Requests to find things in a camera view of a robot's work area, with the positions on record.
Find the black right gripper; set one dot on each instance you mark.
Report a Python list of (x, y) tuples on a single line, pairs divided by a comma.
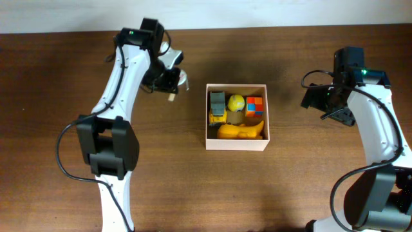
[(313, 96)]

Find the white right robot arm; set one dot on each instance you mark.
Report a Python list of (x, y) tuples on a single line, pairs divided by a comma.
[(376, 197)]

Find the colourful puzzle cube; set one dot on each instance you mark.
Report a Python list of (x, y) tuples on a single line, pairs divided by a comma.
[(254, 107)]

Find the yellow ball toy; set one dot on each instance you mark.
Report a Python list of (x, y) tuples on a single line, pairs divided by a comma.
[(236, 103)]

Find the yellow grey toy truck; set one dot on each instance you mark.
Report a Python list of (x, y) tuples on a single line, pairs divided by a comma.
[(217, 112)]

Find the pink cardboard box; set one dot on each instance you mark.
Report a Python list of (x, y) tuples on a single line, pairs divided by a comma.
[(258, 90)]

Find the pig face rattle drum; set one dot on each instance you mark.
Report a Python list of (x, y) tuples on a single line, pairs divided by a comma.
[(183, 80)]

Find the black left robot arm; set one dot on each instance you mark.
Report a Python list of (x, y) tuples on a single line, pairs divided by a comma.
[(141, 59)]

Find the orange rubber dolphin toy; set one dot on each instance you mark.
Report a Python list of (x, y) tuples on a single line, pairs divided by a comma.
[(229, 131)]

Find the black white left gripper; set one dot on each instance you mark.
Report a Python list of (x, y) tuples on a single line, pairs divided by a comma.
[(171, 87)]

